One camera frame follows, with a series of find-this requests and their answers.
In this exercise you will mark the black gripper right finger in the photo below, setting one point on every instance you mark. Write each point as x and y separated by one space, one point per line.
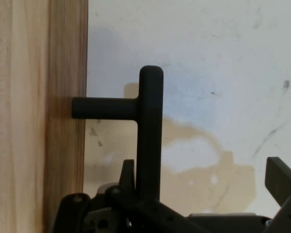
286 189

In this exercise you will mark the light wooden drawer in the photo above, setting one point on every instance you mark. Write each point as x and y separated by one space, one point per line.
63 72

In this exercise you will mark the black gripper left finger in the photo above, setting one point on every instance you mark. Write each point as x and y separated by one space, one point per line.
126 213

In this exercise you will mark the dark brown wooden drawer cabinet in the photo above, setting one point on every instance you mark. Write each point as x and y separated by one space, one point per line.
17 121

